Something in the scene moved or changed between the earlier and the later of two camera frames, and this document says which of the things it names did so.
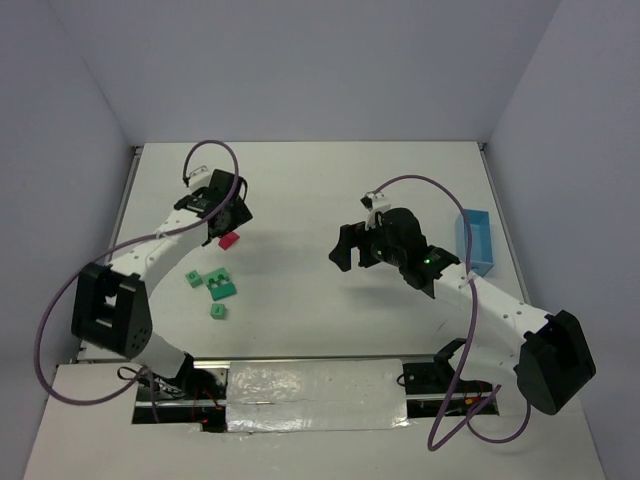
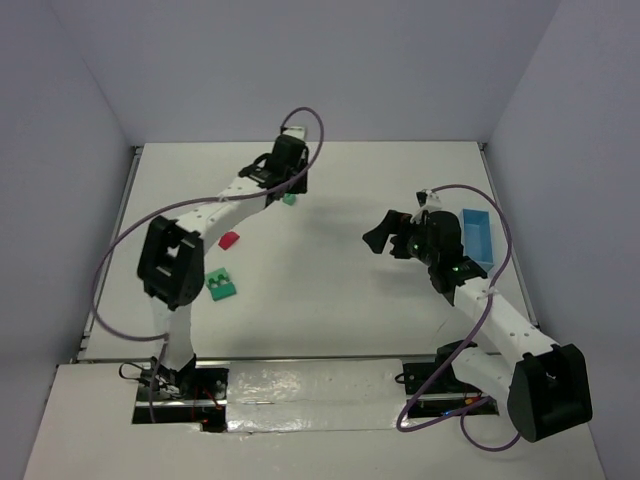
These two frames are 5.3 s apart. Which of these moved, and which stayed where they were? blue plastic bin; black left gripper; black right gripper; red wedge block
Moved: black left gripper; black right gripper
Stayed: blue plastic bin; red wedge block
